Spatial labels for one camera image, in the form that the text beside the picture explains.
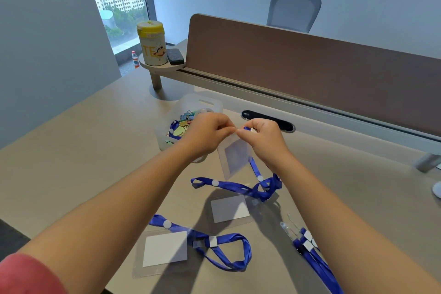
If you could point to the small plastic water bottle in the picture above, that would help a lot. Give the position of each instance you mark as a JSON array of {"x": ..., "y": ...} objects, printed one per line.
[{"x": 135, "y": 60}]

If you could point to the pile of colourful binder clips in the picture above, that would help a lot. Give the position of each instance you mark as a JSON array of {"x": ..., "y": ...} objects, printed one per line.
[{"x": 180, "y": 124}]

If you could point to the gray divider base rail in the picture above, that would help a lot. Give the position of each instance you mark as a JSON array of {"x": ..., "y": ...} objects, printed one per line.
[{"x": 310, "y": 106}]

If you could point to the red sleeve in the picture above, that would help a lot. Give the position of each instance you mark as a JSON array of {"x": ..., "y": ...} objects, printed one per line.
[{"x": 24, "y": 276}]

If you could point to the person's left thumb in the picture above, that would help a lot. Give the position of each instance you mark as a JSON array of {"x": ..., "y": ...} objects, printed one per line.
[{"x": 225, "y": 133}]

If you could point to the clear badge holder with card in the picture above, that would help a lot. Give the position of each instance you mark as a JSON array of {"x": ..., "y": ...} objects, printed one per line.
[
  {"x": 229, "y": 208},
  {"x": 164, "y": 249},
  {"x": 236, "y": 157}
]

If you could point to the clear plastic container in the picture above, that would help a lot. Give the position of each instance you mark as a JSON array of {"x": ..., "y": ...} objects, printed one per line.
[{"x": 203, "y": 102}]

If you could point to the person's right thumb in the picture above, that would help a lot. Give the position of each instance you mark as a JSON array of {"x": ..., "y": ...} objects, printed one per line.
[{"x": 245, "y": 137}]

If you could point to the person's left hand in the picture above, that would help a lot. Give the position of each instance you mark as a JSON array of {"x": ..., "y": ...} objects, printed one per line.
[{"x": 203, "y": 135}]

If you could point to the yellow lidded cartoon canister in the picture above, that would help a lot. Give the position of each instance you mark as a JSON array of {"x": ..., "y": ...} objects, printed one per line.
[{"x": 152, "y": 44}]

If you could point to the brown desk divider panel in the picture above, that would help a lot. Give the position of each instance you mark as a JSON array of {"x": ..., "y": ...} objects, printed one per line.
[{"x": 310, "y": 73}]

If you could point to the person's left forearm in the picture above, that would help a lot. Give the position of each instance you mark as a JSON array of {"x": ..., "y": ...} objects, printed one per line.
[{"x": 103, "y": 221}]

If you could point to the person's right forearm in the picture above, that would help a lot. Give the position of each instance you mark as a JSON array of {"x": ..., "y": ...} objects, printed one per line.
[{"x": 344, "y": 235}]

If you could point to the person's right hand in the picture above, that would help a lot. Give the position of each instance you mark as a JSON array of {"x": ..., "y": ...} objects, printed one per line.
[{"x": 267, "y": 145}]

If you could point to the window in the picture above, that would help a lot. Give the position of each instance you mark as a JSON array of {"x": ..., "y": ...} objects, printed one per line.
[{"x": 119, "y": 1}]

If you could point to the gray divider support foot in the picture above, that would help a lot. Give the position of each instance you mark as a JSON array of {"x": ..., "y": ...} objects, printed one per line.
[{"x": 427, "y": 162}]

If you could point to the gray mesh office chair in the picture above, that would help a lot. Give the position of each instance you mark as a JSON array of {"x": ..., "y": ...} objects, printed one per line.
[{"x": 293, "y": 11}]

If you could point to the white round base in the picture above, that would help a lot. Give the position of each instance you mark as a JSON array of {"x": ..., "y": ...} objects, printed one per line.
[{"x": 437, "y": 189}]

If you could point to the round beige side shelf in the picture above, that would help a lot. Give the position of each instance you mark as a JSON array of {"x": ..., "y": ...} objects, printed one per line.
[{"x": 156, "y": 70}]

